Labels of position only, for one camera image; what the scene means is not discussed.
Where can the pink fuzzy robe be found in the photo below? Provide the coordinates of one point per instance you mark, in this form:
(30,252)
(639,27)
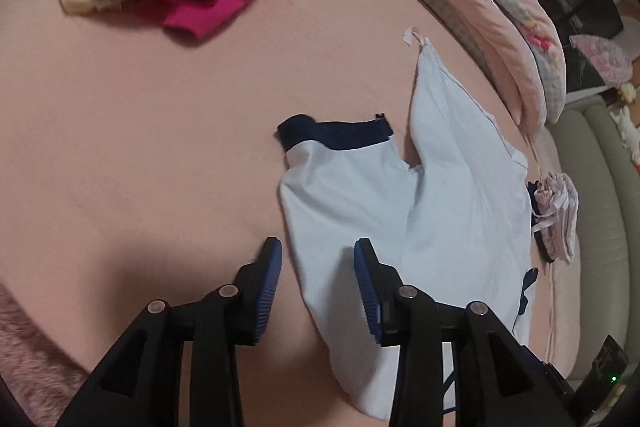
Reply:
(30,357)

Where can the white folded garment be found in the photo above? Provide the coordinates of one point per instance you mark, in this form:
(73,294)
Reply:
(574,217)

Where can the grey-green sofa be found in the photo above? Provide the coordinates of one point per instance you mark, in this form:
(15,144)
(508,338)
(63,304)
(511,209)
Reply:
(605,227)

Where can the light blue garment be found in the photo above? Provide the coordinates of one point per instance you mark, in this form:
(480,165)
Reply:
(450,187)

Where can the bed with pink sheet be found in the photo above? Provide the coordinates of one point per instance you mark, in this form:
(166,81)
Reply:
(125,132)

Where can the pink floral cushion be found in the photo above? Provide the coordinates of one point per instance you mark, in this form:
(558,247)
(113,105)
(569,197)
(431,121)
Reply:
(600,59)

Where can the black folded garment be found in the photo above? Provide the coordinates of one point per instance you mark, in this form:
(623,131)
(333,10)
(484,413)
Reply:
(545,252)

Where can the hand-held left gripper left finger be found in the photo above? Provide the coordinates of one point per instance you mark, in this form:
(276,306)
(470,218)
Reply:
(267,287)

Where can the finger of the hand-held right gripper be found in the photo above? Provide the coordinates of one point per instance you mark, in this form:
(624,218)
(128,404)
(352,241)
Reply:
(552,382)

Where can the small folded striped clothes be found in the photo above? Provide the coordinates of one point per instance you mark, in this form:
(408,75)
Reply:
(552,192)

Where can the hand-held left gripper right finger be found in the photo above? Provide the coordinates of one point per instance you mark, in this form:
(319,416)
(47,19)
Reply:
(367,287)

